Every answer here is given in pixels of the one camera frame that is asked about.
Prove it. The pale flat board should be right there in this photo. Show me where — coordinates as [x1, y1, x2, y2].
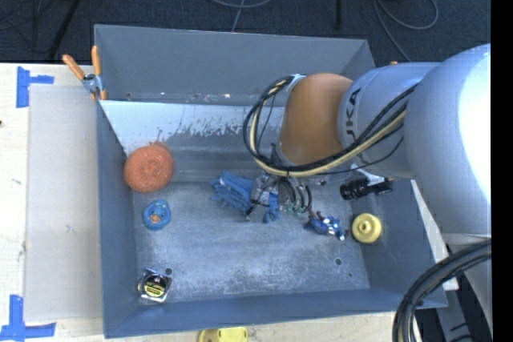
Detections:
[22, 83, 106, 324]

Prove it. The blue and white small toy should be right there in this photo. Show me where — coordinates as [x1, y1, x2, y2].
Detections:
[303, 211, 349, 242]

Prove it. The orange round scouring pad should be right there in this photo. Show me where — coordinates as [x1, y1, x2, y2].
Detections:
[123, 143, 176, 195]

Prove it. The black and yellow tape measure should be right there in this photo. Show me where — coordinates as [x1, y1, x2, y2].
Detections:
[136, 268, 174, 304]

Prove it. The blue ring toy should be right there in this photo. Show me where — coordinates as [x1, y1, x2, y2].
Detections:
[141, 199, 173, 231]

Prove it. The yellow round disc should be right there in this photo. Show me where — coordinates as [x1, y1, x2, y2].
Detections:
[350, 212, 383, 245]

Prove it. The black cylinder on white bracket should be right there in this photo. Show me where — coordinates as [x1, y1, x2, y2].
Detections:
[339, 167, 394, 202]

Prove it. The grey metal bin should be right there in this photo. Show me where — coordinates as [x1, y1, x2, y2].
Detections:
[93, 24, 450, 340]

